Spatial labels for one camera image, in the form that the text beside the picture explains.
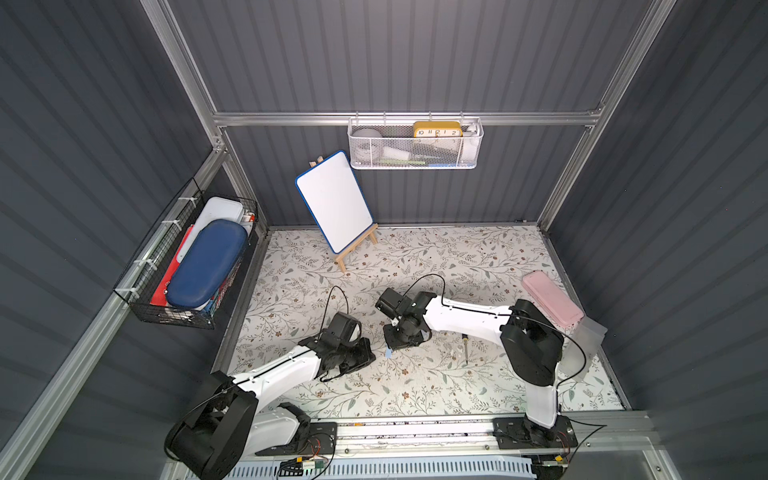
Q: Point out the white wire wall basket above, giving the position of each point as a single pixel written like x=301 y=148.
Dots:
x=402 y=151

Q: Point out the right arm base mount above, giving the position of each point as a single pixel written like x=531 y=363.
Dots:
x=522 y=433

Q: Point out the yellow alarm clock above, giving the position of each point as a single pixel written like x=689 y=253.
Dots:
x=437 y=129

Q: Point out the white plastic tray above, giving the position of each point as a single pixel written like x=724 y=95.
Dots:
x=215 y=208

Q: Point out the wooden easel stand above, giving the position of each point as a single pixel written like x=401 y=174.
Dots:
x=354 y=246

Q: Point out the grey tape roll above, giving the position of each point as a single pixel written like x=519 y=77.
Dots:
x=366 y=146

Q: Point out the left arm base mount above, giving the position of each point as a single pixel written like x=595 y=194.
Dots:
x=316 y=437

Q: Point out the grey translucent box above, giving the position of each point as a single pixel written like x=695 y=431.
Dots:
x=579 y=352

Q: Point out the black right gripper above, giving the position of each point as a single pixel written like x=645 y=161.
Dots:
x=398 y=335

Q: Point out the black yellow screwdriver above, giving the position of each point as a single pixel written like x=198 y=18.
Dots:
x=465 y=343

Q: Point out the pink rectangular case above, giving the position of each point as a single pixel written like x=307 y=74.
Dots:
x=552 y=300

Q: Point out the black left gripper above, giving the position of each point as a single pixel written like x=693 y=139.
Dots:
x=352 y=355

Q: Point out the black wire side basket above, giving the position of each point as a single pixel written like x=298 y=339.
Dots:
x=144 y=284

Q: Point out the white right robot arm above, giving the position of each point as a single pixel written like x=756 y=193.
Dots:
x=532 y=344

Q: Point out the navy blue oval case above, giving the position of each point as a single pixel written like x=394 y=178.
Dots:
x=206 y=265

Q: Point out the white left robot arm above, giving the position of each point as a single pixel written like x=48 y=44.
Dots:
x=228 y=419

